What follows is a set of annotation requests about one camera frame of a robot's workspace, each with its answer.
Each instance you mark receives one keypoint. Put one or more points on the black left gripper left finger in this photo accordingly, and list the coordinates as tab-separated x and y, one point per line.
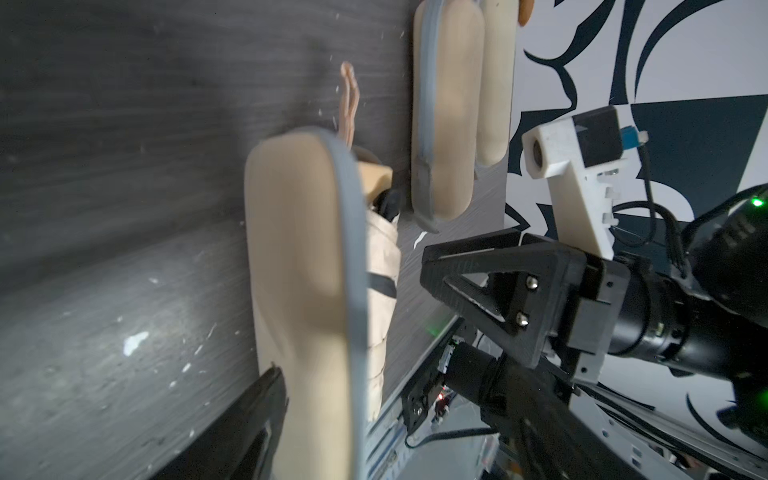
242	442

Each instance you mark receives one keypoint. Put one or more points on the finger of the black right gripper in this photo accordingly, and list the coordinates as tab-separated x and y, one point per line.
513	287

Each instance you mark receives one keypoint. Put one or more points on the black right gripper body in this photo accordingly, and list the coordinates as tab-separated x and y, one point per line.
707	316

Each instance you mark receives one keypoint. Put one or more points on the brown white plush toy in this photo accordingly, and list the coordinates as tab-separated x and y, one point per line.
525	11

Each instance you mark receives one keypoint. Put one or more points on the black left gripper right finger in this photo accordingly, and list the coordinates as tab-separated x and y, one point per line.
551	442

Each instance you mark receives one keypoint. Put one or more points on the beige umbrella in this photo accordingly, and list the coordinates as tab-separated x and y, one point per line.
382	202

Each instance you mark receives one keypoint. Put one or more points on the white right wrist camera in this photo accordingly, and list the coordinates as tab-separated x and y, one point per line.
576	155

